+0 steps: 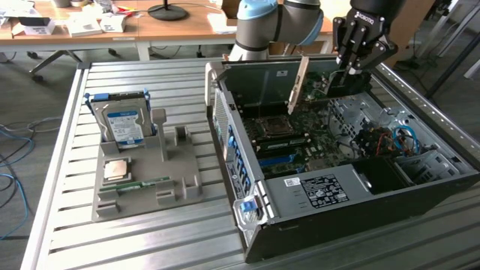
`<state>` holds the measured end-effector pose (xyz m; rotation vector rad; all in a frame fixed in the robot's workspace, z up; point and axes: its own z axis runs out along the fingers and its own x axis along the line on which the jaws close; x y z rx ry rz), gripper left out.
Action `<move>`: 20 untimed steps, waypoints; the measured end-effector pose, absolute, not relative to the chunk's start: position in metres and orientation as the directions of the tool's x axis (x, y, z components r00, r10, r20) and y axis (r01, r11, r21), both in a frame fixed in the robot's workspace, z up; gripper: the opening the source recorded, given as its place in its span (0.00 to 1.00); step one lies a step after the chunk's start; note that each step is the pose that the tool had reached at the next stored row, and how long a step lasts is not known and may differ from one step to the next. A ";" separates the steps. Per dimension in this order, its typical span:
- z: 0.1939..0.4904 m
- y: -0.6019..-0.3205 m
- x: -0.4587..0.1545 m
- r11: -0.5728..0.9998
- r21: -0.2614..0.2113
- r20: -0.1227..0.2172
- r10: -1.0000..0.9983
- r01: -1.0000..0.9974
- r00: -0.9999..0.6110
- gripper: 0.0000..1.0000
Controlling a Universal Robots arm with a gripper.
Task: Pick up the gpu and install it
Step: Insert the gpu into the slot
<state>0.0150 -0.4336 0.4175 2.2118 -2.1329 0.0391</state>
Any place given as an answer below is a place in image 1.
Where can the grey power supply unit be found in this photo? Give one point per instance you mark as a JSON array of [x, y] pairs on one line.
[[288, 197]]

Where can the blue case latch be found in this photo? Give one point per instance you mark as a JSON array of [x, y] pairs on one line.
[[246, 206]]

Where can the flat white box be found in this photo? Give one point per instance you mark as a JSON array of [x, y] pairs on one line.
[[84, 28]]

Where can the red yellow packet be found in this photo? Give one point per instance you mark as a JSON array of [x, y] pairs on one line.
[[125, 9]]

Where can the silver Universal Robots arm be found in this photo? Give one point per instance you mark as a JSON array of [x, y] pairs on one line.
[[262, 25]]

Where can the white paper stack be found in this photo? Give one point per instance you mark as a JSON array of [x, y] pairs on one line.
[[221, 25]]

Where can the graphics card with metal bracket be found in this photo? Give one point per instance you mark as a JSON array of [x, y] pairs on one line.
[[344, 85]]

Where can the tape roll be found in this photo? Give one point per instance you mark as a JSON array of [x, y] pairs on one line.
[[78, 3]]

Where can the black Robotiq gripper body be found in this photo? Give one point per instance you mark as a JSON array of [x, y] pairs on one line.
[[374, 11]]

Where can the grey printed parts rack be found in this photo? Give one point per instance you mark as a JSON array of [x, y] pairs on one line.
[[149, 168]]

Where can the blue expansion slot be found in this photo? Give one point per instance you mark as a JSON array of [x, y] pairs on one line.
[[277, 161]]

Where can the white box with black lid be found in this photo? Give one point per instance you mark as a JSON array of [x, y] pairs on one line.
[[37, 29]]

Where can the open black PC case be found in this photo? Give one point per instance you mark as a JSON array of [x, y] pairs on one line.
[[337, 239]]

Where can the metal disk bay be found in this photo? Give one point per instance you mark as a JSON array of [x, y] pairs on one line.
[[426, 166]]

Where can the hard disk in blue caddy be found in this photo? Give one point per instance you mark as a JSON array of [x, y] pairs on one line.
[[120, 123]]

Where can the upright white printed box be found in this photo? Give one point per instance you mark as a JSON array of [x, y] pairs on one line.
[[112, 25]]

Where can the silver CPU chip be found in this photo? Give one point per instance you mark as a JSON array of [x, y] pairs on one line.
[[114, 170]]

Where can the perforated metal drive cage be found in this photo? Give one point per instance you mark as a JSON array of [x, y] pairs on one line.
[[348, 118]]

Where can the installed green RAM stick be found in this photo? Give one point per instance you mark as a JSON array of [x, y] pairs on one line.
[[281, 143]]

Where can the grey cup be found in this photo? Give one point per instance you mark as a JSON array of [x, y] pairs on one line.
[[61, 3]]

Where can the black round stand base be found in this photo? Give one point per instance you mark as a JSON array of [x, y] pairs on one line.
[[168, 14]]

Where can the loose white papers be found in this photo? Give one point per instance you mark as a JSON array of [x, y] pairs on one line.
[[18, 12]]

